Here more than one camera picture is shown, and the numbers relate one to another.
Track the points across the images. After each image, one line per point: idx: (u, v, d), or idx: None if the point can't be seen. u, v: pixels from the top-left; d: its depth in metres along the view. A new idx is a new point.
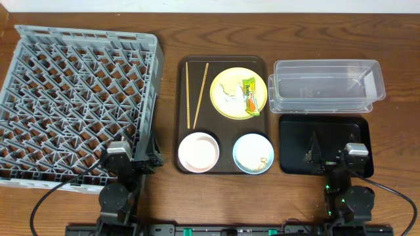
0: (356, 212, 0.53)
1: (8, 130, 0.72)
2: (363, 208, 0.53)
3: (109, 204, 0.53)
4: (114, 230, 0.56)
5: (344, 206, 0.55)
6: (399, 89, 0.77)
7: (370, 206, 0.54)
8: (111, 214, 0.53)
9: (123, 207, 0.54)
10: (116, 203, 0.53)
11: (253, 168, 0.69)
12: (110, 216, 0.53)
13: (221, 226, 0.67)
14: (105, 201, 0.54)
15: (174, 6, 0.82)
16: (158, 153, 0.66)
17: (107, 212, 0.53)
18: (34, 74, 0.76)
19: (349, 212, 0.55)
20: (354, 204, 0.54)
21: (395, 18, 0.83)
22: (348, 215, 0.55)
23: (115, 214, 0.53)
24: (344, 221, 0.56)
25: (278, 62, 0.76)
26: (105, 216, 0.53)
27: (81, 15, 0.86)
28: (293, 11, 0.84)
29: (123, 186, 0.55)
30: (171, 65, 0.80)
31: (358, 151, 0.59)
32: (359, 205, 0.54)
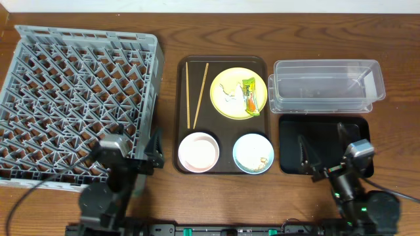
0: (381, 223, 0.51)
1: (8, 130, 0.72)
2: (387, 219, 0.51)
3: (90, 207, 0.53)
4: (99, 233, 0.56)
5: (365, 215, 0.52)
6: (399, 89, 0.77)
7: (395, 217, 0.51)
8: (92, 217, 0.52)
9: (105, 212, 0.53)
10: (98, 206, 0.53)
11: (253, 168, 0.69)
12: (92, 222, 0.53)
13: (221, 227, 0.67)
14: (85, 204, 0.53)
15: (174, 6, 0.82)
16: (159, 153, 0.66)
17: (88, 218, 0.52)
18: (34, 74, 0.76)
19: (371, 224, 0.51)
20: (378, 216, 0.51)
21: (394, 18, 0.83)
22: (371, 227, 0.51)
23: (96, 218, 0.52)
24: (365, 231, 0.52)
25: (278, 62, 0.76)
26: (87, 221, 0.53)
27: (81, 15, 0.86)
28: (292, 12, 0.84)
29: (106, 191, 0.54)
30: (171, 65, 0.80)
31: (362, 151, 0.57)
32: (383, 217, 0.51)
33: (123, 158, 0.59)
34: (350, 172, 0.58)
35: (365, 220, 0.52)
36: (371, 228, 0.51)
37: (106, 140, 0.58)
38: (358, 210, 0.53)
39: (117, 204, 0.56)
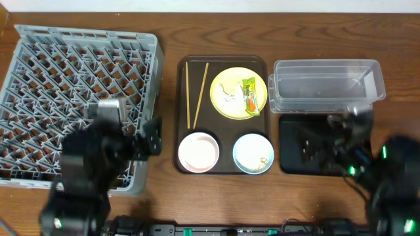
0: (409, 164, 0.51)
1: (7, 130, 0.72)
2: (409, 155, 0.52)
3: (74, 147, 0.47)
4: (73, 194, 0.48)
5: (388, 162, 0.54)
6: (399, 89, 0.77)
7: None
8: (73, 161, 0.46)
9: (91, 154, 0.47)
10: (84, 147, 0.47)
11: (253, 168, 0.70)
12: (72, 162, 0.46)
13: (221, 227, 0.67)
14: (69, 144, 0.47)
15: (174, 6, 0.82)
16: (151, 140, 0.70)
17: (70, 155, 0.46)
18: (34, 74, 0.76)
19: (398, 168, 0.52)
20: (400, 153, 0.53)
21: (395, 18, 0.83)
22: (399, 177, 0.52)
23: (79, 158, 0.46)
24: (394, 183, 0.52)
25: (278, 62, 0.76)
26: (69, 163, 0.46)
27: (81, 15, 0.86)
28: (293, 11, 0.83)
29: (100, 132, 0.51)
30: (171, 65, 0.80)
31: (358, 107, 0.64)
32: (405, 154, 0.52)
33: (117, 124, 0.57)
34: (351, 132, 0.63)
35: (388, 172, 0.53)
36: (400, 176, 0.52)
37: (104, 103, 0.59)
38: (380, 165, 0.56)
39: (103, 154, 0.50)
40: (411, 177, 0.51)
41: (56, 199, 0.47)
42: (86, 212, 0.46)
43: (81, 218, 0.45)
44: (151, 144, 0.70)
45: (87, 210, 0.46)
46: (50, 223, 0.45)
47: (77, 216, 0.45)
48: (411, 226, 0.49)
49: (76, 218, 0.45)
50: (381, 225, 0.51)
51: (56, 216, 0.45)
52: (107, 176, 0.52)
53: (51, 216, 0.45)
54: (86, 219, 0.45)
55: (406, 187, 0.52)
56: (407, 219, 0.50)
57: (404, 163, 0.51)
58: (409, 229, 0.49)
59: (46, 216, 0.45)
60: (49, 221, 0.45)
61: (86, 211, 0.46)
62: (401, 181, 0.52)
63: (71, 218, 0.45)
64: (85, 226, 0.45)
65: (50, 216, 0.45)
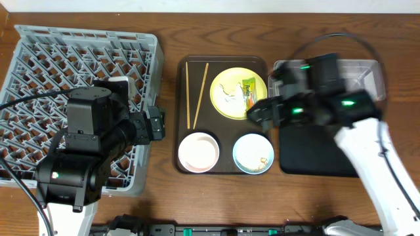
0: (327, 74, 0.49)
1: (8, 130, 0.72)
2: (330, 69, 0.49)
3: (83, 95, 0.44)
4: (77, 151, 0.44)
5: (312, 71, 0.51)
6: (399, 90, 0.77)
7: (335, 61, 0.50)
8: (80, 105, 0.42)
9: (100, 103, 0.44)
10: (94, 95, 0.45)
11: (253, 168, 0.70)
12: (80, 109, 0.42)
13: (221, 227, 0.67)
14: (79, 93, 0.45)
15: (174, 6, 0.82)
16: (154, 121, 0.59)
17: (77, 102, 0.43)
18: (35, 74, 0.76)
19: (319, 64, 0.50)
20: (328, 69, 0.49)
21: (395, 18, 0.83)
22: (328, 73, 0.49)
23: (88, 105, 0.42)
24: (325, 84, 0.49)
25: (279, 63, 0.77)
26: (75, 108, 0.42)
27: (81, 15, 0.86)
28: (293, 12, 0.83)
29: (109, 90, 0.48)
30: (171, 65, 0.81)
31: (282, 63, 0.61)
32: (327, 66, 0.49)
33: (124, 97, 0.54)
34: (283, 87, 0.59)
35: (314, 80, 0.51)
36: (327, 71, 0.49)
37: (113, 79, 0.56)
38: (310, 80, 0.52)
39: (110, 108, 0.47)
40: (327, 70, 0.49)
41: (55, 154, 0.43)
42: (86, 166, 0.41)
43: (79, 172, 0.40)
44: (154, 126, 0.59)
45: (87, 163, 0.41)
46: (45, 177, 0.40)
47: (75, 170, 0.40)
48: (350, 101, 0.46)
49: (75, 172, 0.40)
50: (326, 117, 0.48)
51: (52, 169, 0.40)
52: (112, 136, 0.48)
53: (48, 170, 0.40)
54: (85, 174, 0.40)
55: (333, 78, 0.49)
56: (346, 101, 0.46)
57: (326, 67, 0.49)
58: (352, 102, 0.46)
59: (42, 170, 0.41)
60: (46, 174, 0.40)
61: (86, 165, 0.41)
62: (325, 74, 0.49)
63: (69, 172, 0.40)
64: (84, 180, 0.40)
65: (46, 170, 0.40)
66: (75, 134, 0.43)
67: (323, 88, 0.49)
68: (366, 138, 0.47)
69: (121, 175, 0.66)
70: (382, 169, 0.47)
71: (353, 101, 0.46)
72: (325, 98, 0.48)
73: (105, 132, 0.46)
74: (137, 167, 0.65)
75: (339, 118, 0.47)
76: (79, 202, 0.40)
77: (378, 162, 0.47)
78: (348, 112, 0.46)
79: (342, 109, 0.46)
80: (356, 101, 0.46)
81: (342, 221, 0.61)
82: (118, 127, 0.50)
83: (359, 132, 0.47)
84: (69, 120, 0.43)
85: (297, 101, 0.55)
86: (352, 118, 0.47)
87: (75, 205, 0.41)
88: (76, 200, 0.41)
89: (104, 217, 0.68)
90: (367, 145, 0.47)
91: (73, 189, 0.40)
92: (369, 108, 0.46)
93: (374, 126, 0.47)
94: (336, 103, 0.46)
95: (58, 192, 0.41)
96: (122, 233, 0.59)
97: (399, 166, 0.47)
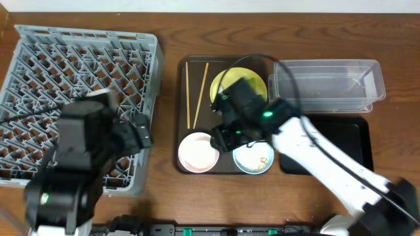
0: (245, 101, 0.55)
1: (7, 130, 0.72)
2: (245, 94, 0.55)
3: (73, 109, 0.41)
4: (67, 169, 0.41)
5: (231, 98, 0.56)
6: (399, 89, 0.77)
7: (245, 84, 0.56)
8: (70, 120, 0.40)
9: (92, 118, 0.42)
10: (84, 108, 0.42)
11: (253, 168, 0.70)
12: (70, 125, 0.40)
13: (221, 227, 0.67)
14: (69, 107, 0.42)
15: (174, 6, 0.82)
16: (142, 128, 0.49)
17: (67, 117, 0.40)
18: (34, 74, 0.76)
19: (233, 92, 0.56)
20: (242, 96, 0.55)
21: (395, 18, 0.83)
22: (242, 98, 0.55)
23: (79, 120, 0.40)
24: (247, 107, 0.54)
25: (279, 62, 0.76)
26: (65, 123, 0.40)
27: (81, 14, 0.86)
28: (292, 12, 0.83)
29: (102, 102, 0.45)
30: (171, 65, 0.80)
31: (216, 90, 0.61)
32: (240, 94, 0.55)
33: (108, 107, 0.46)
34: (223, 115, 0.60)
35: (235, 105, 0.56)
36: (240, 96, 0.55)
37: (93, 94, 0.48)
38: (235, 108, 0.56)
39: (102, 122, 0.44)
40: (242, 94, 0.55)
41: (45, 174, 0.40)
42: (77, 186, 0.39)
43: (69, 193, 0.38)
44: (142, 134, 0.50)
45: (79, 183, 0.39)
46: (34, 199, 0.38)
47: (66, 191, 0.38)
48: (269, 113, 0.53)
49: (65, 193, 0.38)
50: (258, 132, 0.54)
51: (42, 190, 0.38)
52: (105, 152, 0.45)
53: (37, 192, 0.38)
54: (76, 195, 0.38)
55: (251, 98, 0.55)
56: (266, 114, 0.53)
57: (237, 95, 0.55)
58: (270, 113, 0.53)
59: (31, 191, 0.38)
60: (35, 196, 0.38)
61: (77, 185, 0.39)
62: (243, 98, 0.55)
63: (60, 193, 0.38)
64: (75, 201, 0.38)
65: (36, 191, 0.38)
66: (65, 151, 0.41)
67: (247, 110, 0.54)
68: (295, 136, 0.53)
69: (121, 175, 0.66)
70: (318, 157, 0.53)
71: (271, 113, 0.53)
72: (249, 117, 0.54)
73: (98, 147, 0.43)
74: (137, 167, 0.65)
75: (267, 130, 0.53)
76: (70, 227, 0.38)
77: (313, 152, 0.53)
78: (272, 122, 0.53)
79: (266, 122, 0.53)
80: (273, 111, 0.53)
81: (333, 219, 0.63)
82: (110, 140, 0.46)
83: (287, 133, 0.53)
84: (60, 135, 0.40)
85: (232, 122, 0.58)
86: (277, 126, 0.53)
87: (67, 227, 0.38)
88: (68, 222, 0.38)
89: (104, 217, 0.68)
90: (298, 141, 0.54)
91: (62, 212, 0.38)
92: (287, 111, 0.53)
93: (296, 123, 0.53)
94: (256, 119, 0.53)
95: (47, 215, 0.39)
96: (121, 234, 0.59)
97: (331, 147, 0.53)
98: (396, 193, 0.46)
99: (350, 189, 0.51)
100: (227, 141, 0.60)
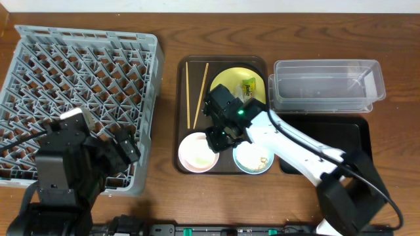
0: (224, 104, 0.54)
1: (8, 130, 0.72)
2: (223, 98, 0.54)
3: (54, 143, 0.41)
4: (52, 208, 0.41)
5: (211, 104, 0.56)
6: (399, 89, 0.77)
7: (224, 90, 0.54)
8: (50, 157, 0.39)
9: (73, 151, 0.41)
10: (65, 143, 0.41)
11: (253, 168, 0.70)
12: (51, 163, 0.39)
13: (222, 227, 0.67)
14: (48, 142, 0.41)
15: (174, 6, 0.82)
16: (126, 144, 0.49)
17: (46, 155, 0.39)
18: (35, 74, 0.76)
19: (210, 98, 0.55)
20: (222, 99, 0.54)
21: (395, 18, 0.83)
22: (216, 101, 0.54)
23: (59, 157, 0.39)
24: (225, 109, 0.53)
25: (278, 62, 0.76)
26: (45, 160, 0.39)
27: (81, 15, 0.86)
28: (293, 12, 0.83)
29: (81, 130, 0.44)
30: (171, 65, 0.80)
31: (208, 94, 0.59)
32: (220, 99, 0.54)
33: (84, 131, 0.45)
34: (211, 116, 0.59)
35: (215, 107, 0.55)
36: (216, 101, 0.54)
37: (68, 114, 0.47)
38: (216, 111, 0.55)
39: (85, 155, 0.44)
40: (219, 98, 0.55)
41: (28, 214, 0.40)
42: (63, 226, 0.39)
43: (56, 233, 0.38)
44: (125, 148, 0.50)
45: (63, 223, 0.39)
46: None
47: (52, 231, 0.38)
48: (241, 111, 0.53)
49: (51, 233, 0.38)
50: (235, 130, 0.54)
51: (28, 231, 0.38)
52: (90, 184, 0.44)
53: (21, 233, 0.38)
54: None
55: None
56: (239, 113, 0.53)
57: (216, 99, 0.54)
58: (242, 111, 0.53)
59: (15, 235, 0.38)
60: None
61: (63, 225, 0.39)
62: (221, 101, 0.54)
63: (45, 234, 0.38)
64: None
65: (20, 234, 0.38)
66: (49, 188, 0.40)
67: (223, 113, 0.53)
68: (262, 124, 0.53)
69: (121, 175, 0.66)
70: (285, 143, 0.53)
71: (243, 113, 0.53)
72: (227, 117, 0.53)
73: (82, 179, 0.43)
74: (137, 168, 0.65)
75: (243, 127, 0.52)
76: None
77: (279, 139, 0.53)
78: (245, 118, 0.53)
79: (239, 118, 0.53)
80: (245, 109, 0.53)
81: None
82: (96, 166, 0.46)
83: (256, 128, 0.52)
84: (40, 174, 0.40)
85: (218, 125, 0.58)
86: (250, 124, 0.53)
87: None
88: None
89: (104, 217, 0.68)
90: (266, 130, 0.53)
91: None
92: (258, 108, 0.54)
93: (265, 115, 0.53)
94: (234, 118, 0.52)
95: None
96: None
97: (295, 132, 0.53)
98: (354, 163, 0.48)
99: (320, 168, 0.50)
100: (215, 143, 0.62)
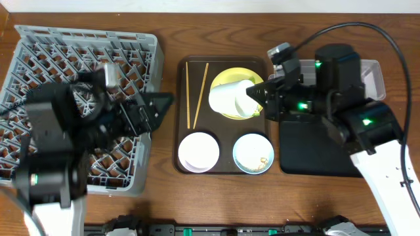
0: (346, 85, 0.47)
1: (8, 130, 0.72)
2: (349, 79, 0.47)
3: (41, 94, 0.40)
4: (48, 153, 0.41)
5: (322, 73, 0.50)
6: (399, 89, 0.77)
7: (356, 63, 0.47)
8: (41, 105, 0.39)
9: (61, 99, 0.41)
10: (52, 92, 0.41)
11: (253, 168, 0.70)
12: (40, 110, 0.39)
13: (221, 227, 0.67)
14: (36, 94, 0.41)
15: (174, 6, 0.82)
16: (147, 108, 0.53)
17: (36, 103, 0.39)
18: (35, 74, 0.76)
19: (333, 66, 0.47)
20: (347, 78, 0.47)
21: (395, 18, 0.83)
22: (336, 76, 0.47)
23: (47, 104, 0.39)
24: (342, 93, 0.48)
25: None
26: (35, 109, 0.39)
27: (81, 15, 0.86)
28: (292, 11, 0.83)
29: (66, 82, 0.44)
30: (171, 65, 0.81)
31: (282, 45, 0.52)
32: (346, 76, 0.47)
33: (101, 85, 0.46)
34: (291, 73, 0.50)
35: (329, 80, 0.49)
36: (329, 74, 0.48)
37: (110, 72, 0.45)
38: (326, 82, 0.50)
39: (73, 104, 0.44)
40: (349, 73, 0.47)
41: (28, 158, 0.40)
42: (64, 164, 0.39)
43: (59, 170, 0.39)
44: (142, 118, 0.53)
45: (65, 162, 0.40)
46: (23, 181, 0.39)
47: (54, 170, 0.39)
48: (369, 119, 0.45)
49: (54, 171, 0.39)
50: (344, 134, 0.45)
51: (29, 172, 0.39)
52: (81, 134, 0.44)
53: (25, 174, 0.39)
54: (65, 172, 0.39)
55: (352, 88, 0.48)
56: (364, 119, 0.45)
57: (342, 73, 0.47)
58: (370, 121, 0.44)
59: (20, 176, 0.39)
60: (23, 179, 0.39)
61: (65, 163, 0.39)
62: (345, 80, 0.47)
63: (49, 172, 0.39)
64: (67, 177, 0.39)
65: (24, 174, 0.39)
66: (43, 134, 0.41)
67: (340, 96, 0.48)
68: (388, 165, 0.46)
69: (121, 175, 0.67)
70: (401, 198, 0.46)
71: (373, 119, 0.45)
72: (354, 109, 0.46)
73: (75, 127, 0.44)
74: (137, 167, 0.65)
75: (359, 137, 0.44)
76: (65, 200, 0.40)
77: (399, 193, 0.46)
78: (368, 131, 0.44)
79: (362, 128, 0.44)
80: (374, 118, 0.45)
81: (343, 223, 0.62)
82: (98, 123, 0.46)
83: (380, 156, 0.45)
84: (33, 122, 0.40)
85: (296, 97, 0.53)
86: (370, 138, 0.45)
87: (62, 203, 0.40)
88: (62, 199, 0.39)
89: (104, 217, 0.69)
90: (387, 173, 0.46)
91: (56, 191, 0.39)
92: (390, 124, 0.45)
93: (398, 150, 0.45)
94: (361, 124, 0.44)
95: (39, 195, 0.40)
96: (122, 231, 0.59)
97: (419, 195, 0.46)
98: None
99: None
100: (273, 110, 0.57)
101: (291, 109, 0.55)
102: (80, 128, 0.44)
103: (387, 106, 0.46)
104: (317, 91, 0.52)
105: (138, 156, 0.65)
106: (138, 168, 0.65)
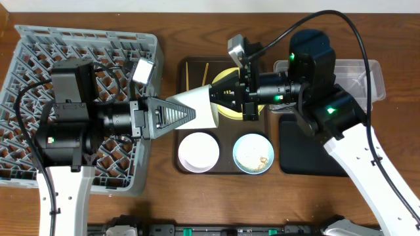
0: (317, 81, 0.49)
1: (7, 130, 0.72)
2: (320, 75, 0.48)
3: (65, 65, 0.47)
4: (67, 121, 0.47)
5: (296, 65, 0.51)
6: (399, 89, 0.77)
7: (329, 58, 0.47)
8: (64, 75, 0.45)
9: (82, 71, 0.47)
10: (75, 63, 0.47)
11: (253, 168, 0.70)
12: (65, 78, 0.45)
13: (221, 227, 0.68)
14: (60, 65, 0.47)
15: (174, 6, 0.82)
16: (155, 115, 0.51)
17: (60, 71, 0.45)
18: (34, 74, 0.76)
19: (310, 62, 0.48)
20: (321, 75, 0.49)
21: (395, 18, 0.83)
22: (308, 71, 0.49)
23: (71, 73, 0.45)
24: (313, 88, 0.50)
25: (278, 62, 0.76)
26: (59, 77, 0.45)
27: (81, 15, 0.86)
28: (292, 11, 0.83)
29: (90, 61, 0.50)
30: (171, 65, 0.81)
31: (237, 43, 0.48)
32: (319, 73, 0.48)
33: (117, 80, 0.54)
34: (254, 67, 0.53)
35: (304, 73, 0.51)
36: (302, 67, 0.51)
37: (149, 74, 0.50)
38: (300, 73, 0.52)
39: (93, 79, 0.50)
40: (323, 69, 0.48)
41: (48, 124, 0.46)
42: (80, 131, 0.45)
43: (74, 137, 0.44)
44: (153, 121, 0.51)
45: (80, 129, 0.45)
46: (42, 142, 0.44)
47: (70, 135, 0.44)
48: (333, 108, 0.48)
49: (69, 137, 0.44)
50: (312, 126, 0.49)
51: (47, 135, 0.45)
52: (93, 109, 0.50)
53: (44, 137, 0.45)
54: (79, 138, 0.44)
55: (323, 82, 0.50)
56: (329, 108, 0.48)
57: (317, 69, 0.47)
58: (335, 110, 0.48)
59: (39, 136, 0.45)
60: (42, 140, 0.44)
61: (81, 131, 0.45)
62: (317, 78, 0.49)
63: (64, 138, 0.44)
64: (81, 143, 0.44)
65: (42, 136, 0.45)
66: (63, 102, 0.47)
67: (312, 90, 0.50)
68: (356, 145, 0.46)
69: (121, 175, 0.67)
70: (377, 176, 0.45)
71: (336, 107, 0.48)
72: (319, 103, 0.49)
73: (91, 103, 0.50)
74: (137, 167, 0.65)
75: (328, 130, 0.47)
76: (76, 163, 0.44)
77: (373, 172, 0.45)
78: (333, 120, 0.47)
79: (327, 118, 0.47)
80: (338, 107, 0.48)
81: (341, 221, 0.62)
82: (107, 109, 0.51)
83: (351, 139, 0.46)
84: (55, 90, 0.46)
85: (273, 88, 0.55)
86: (338, 127, 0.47)
87: (73, 165, 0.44)
88: (74, 160, 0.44)
89: (104, 217, 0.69)
90: (357, 154, 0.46)
91: (69, 154, 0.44)
92: (354, 111, 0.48)
93: (363, 131, 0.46)
94: (325, 118, 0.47)
95: (54, 157, 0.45)
96: (122, 227, 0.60)
97: (394, 171, 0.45)
98: None
99: (400, 225, 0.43)
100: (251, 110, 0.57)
101: (267, 101, 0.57)
102: (94, 107, 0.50)
103: (352, 96, 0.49)
104: (290, 79, 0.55)
105: (138, 158, 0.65)
106: (138, 170, 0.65)
